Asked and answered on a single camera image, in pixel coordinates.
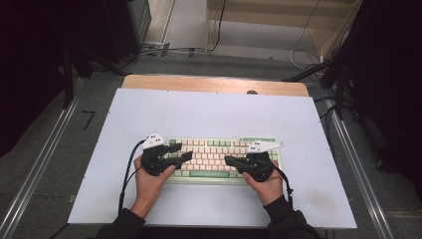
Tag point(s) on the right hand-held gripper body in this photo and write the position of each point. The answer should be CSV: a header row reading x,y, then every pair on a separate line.
x,y
260,167

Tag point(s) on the person's left hand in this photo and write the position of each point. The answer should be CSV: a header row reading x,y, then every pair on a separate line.
x,y
149,191

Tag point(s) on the green and pink keyboard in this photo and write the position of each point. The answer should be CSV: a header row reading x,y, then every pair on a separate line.
x,y
209,159

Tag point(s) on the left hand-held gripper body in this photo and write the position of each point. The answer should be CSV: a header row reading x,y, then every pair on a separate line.
x,y
154,162

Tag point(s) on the dark cabinet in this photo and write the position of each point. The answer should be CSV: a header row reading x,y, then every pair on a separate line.
x,y
126,26

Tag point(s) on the black curtain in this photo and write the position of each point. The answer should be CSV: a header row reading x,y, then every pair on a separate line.
x,y
391,83
26,66

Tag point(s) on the person's right hand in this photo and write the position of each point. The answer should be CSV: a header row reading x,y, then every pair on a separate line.
x,y
268,192

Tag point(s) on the black metal stand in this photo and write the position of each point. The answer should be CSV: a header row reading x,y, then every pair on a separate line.
x,y
338,93

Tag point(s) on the aluminium floor rail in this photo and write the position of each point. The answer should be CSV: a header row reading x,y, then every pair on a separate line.
x,y
36,169
361,179

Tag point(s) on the white table mat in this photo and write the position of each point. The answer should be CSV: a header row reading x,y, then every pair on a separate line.
x,y
212,113

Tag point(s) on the light wooden shelf unit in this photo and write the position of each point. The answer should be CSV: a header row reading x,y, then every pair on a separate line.
x,y
265,16

